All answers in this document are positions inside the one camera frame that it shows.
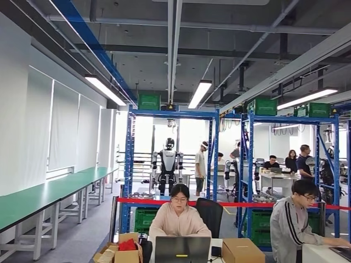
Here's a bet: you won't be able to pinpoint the yellow open cardboard box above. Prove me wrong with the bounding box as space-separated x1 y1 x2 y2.
113 232 143 263

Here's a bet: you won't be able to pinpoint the white table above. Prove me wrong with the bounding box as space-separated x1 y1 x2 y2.
259 172 301 198

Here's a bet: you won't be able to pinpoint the dark stanchion post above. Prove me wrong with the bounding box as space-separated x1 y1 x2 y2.
109 196 122 243

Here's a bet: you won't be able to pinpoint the long green workbench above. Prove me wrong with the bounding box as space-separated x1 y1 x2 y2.
0 166 119 263

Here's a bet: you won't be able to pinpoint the red barrier belt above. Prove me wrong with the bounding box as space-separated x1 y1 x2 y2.
116 197 351 212

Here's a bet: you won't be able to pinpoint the red cloth item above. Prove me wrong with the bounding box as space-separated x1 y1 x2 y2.
119 238 137 252

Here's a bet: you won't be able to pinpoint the black office chair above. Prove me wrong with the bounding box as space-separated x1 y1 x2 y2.
196 197 224 239

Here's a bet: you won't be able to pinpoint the white roller blind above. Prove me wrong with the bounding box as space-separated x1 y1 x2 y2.
26 67 54 182
48 80 80 171
78 95 100 168

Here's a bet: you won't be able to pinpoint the grey overhead rail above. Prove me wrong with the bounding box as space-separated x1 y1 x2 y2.
219 21 351 115
166 0 183 105

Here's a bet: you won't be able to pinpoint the white ceiling light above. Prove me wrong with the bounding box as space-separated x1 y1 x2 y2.
277 87 339 111
84 74 127 107
187 79 213 110

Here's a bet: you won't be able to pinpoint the small green plastic crate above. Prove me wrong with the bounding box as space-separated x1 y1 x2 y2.
293 105 309 118

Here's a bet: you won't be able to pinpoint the hanging coiled cables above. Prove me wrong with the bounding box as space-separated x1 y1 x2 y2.
219 118 242 133

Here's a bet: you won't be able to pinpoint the black white humanoid robot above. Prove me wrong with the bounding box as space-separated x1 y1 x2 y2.
224 159 264 198
151 138 184 197
306 145 343 204

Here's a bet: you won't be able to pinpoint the blue steel shelf rack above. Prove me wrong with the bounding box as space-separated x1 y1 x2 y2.
331 102 351 242
238 111 340 252
121 104 220 235

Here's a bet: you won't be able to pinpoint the blue overhead beam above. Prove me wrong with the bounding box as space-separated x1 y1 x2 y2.
49 0 138 104

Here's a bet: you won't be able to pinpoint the brown open cardboard box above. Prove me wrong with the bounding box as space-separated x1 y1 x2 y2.
93 242 119 263

